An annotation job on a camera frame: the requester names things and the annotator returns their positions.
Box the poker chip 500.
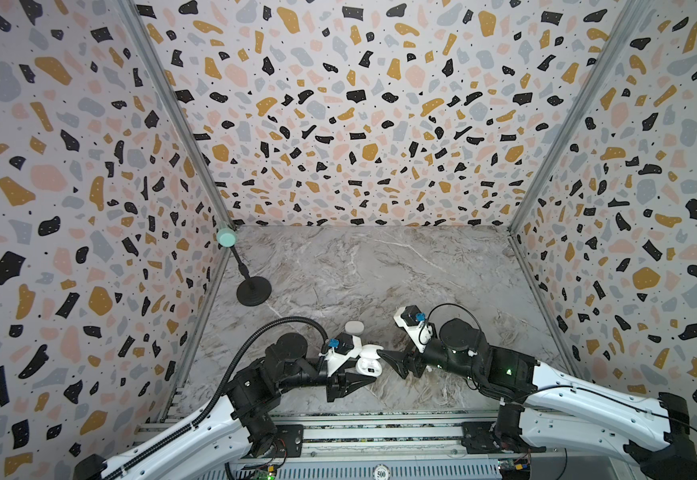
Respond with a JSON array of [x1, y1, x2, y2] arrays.
[[372, 464, 391, 480]]

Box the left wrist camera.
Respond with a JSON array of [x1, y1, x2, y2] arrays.
[[324, 332, 362, 377]]

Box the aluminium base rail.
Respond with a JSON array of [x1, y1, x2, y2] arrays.
[[122, 410, 640, 480]]

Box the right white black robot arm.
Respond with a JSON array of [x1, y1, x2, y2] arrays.
[[378, 318, 697, 479]]

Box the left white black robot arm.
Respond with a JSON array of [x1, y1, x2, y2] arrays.
[[72, 333, 382, 479]]

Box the white earbud charging case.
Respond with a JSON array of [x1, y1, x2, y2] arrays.
[[344, 320, 364, 336]]

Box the mint green microphone on stand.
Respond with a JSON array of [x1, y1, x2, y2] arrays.
[[216, 227, 272, 307]]

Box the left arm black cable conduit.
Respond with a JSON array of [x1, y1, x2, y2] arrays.
[[101, 316, 332, 480]]

